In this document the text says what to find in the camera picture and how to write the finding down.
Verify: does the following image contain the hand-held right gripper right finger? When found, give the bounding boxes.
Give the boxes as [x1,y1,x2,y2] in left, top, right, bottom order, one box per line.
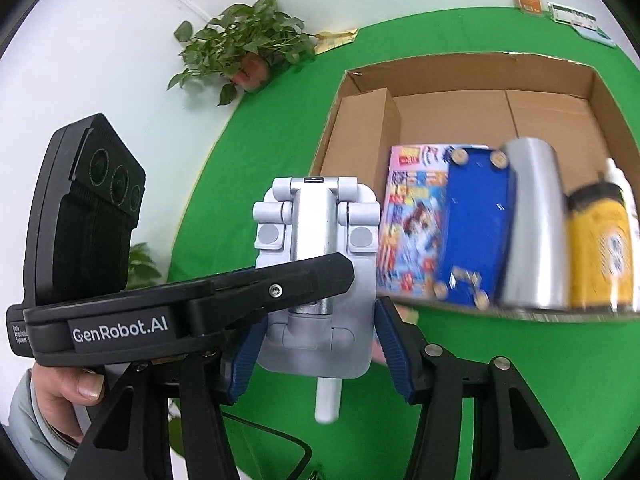
[372,297,583,480]

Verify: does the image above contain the yellow bottle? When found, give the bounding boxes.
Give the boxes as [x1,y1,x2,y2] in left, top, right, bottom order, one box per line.
[565,182,633,311]

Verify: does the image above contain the teal card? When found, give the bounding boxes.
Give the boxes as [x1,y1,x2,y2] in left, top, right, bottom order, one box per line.
[580,25,617,50]

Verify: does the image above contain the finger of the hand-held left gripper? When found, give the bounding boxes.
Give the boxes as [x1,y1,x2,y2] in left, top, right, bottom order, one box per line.
[187,252,357,335]

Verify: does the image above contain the white bottle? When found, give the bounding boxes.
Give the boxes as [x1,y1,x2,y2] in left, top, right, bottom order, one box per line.
[600,157,640,261]

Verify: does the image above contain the white flat box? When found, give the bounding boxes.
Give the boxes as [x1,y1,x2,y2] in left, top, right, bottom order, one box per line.
[547,1,598,28]

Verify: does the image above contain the cardboard box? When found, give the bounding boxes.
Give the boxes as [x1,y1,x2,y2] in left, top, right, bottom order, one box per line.
[309,51,640,323]

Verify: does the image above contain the grey folding phone stand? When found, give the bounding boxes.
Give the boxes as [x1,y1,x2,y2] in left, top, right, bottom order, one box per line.
[252,176,379,378]

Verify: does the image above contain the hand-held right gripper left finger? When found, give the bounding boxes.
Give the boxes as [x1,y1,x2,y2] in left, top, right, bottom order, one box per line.
[65,322,268,480]

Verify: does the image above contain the black cable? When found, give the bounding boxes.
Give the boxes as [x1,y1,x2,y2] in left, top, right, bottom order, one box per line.
[222,407,313,480]

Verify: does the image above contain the potted green plant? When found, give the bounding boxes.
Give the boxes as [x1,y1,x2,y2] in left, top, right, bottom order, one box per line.
[167,0,318,107]

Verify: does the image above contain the person's left hand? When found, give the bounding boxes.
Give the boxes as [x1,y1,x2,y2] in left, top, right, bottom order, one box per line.
[31,367,106,443]

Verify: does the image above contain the silver cylinder can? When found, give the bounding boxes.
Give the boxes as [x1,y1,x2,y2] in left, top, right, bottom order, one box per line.
[497,137,571,311]

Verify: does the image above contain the blue case with round caps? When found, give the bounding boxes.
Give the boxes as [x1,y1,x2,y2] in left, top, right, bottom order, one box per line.
[435,146,516,308]

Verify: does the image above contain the green table cloth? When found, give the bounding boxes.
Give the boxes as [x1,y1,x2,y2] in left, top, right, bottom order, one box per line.
[167,7,640,480]

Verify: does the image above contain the colourful toy box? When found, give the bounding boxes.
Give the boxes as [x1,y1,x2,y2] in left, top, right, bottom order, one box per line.
[376,144,453,301]

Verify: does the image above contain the yellow paper packet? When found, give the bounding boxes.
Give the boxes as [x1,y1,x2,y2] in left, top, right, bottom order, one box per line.
[315,28,358,54]

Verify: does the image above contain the person's left forearm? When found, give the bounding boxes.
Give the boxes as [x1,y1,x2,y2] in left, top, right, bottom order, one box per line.
[9,370,83,466]

